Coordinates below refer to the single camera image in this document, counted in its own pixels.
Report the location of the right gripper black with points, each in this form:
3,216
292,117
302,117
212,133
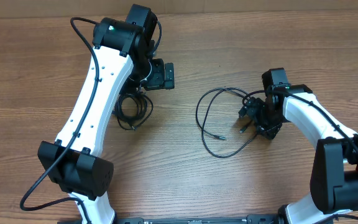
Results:
253,109

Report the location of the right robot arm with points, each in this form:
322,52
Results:
334,176

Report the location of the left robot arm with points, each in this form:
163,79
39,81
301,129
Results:
123,65

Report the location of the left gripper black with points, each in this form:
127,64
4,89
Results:
158,81

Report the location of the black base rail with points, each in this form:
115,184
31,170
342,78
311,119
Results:
249,219

